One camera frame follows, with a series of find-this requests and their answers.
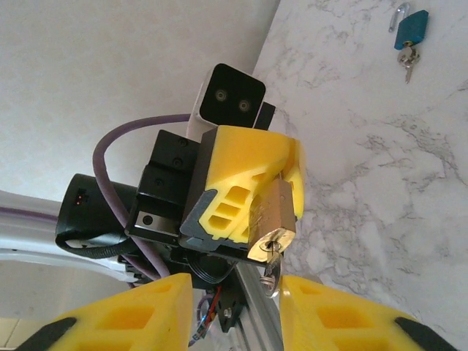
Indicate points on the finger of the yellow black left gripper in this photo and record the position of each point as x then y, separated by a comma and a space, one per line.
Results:
299, 175
241, 161

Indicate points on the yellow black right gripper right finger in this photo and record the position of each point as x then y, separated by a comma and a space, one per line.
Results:
347, 321

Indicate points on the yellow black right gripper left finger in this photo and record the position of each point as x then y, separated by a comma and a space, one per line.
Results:
139, 318

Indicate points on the brass padlock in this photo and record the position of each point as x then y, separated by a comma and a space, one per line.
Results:
272, 212

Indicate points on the blue padlock keys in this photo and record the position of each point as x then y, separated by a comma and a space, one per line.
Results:
407, 58

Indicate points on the small blue padlock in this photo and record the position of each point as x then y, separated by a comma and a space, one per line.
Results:
411, 31

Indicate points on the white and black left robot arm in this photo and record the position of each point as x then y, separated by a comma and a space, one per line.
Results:
36, 252

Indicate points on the controller board with LED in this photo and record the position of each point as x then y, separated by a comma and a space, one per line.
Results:
203, 327

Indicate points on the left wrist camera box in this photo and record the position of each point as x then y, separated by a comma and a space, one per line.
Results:
230, 95

